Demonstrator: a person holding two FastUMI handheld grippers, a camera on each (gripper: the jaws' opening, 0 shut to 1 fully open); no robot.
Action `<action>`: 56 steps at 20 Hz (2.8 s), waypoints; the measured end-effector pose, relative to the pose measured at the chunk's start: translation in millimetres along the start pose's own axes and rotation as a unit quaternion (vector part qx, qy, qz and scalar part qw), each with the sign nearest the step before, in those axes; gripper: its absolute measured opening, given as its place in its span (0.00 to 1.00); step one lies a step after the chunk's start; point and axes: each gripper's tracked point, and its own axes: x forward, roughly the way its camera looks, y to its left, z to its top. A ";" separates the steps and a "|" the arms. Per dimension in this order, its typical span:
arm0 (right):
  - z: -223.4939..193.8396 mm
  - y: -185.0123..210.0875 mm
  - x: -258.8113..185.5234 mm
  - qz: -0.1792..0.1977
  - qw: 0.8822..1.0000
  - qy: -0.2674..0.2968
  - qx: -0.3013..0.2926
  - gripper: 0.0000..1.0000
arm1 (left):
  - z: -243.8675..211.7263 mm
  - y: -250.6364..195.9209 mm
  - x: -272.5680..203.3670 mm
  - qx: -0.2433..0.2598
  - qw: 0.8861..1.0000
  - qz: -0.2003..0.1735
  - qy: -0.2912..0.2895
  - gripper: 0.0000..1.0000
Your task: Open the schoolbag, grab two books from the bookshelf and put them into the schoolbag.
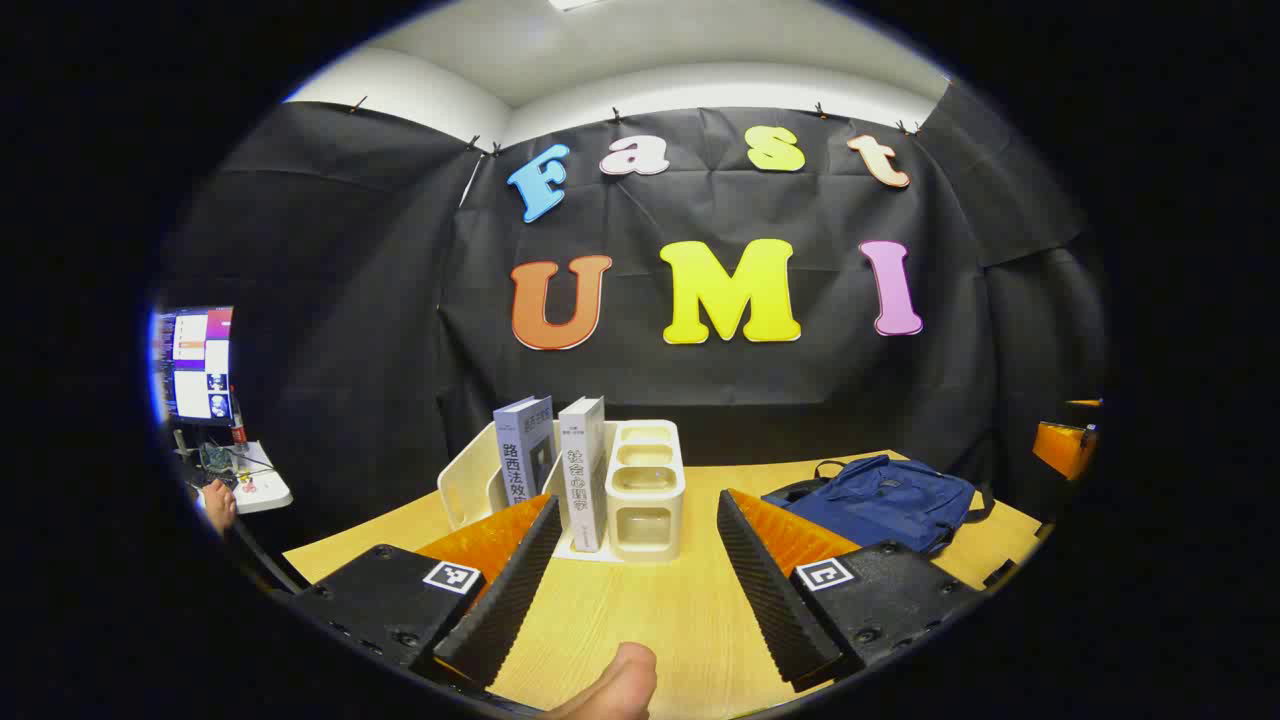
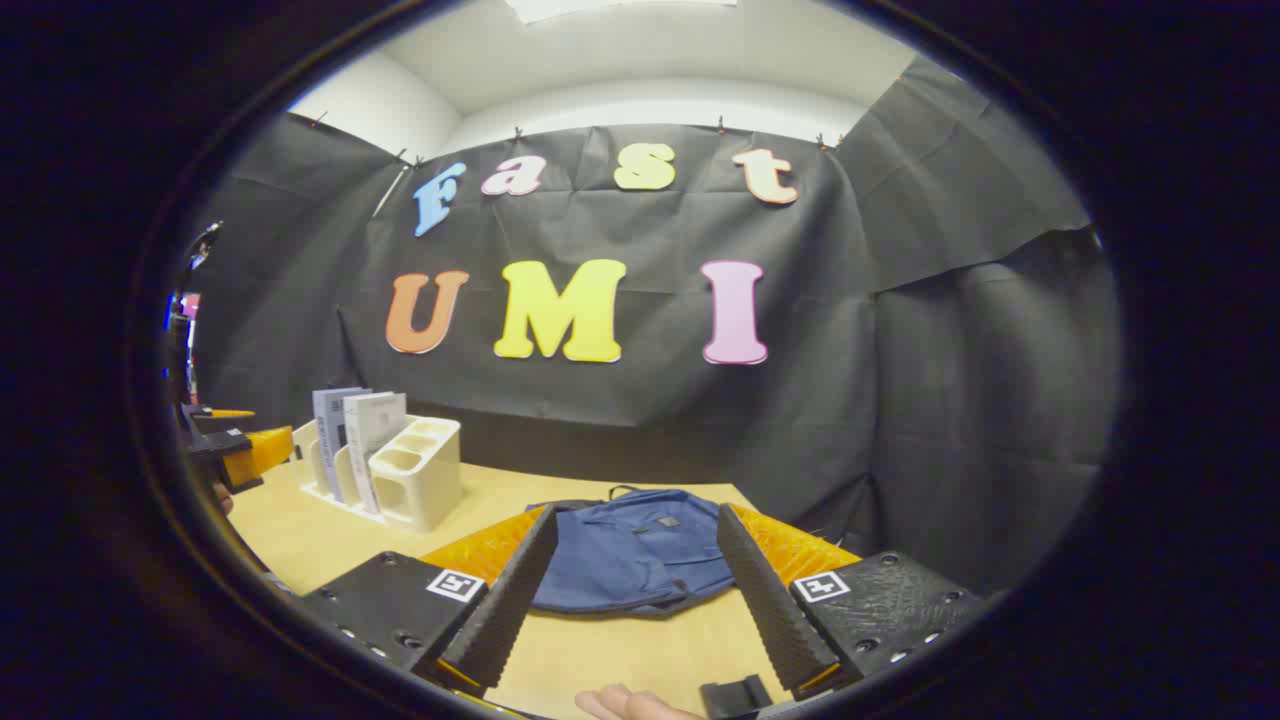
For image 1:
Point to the white side table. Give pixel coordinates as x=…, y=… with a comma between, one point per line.
x=265, y=490

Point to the white book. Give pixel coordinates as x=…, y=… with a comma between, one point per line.
x=582, y=500

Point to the computer monitor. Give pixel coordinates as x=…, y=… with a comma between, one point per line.
x=195, y=370

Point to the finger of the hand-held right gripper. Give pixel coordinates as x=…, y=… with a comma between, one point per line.
x=1062, y=450

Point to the black backdrop cloth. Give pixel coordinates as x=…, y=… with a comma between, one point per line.
x=400, y=300

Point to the grey-blue book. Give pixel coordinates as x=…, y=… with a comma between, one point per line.
x=525, y=440

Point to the cream plastic bookshelf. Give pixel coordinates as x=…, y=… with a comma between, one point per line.
x=645, y=520

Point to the small red bottle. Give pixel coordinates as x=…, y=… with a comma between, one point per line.
x=239, y=428

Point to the blue schoolbag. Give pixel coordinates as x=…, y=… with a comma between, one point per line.
x=880, y=500

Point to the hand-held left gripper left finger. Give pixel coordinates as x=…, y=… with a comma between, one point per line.
x=505, y=600

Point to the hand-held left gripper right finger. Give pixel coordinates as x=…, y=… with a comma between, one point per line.
x=770, y=600

